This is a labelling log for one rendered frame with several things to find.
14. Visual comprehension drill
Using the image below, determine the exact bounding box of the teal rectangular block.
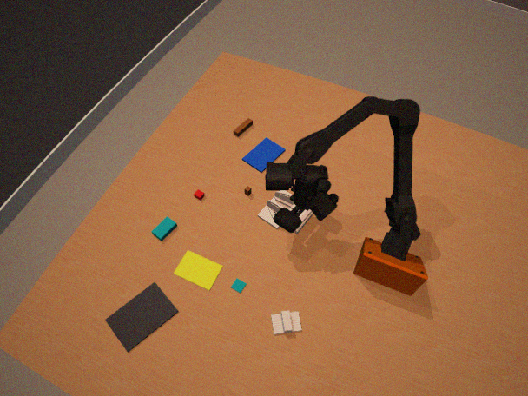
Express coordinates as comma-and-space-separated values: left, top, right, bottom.
151, 217, 177, 241

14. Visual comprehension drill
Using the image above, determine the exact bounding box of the small teal square block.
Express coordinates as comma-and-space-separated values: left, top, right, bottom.
231, 278, 247, 293

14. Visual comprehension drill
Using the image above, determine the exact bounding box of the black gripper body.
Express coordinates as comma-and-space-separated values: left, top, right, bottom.
274, 180, 332, 233

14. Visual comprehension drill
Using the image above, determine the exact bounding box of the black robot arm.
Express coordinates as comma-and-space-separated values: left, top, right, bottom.
266, 96, 421, 261

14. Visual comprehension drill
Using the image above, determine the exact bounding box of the blue flat square plate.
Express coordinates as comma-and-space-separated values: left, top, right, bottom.
242, 137, 286, 173

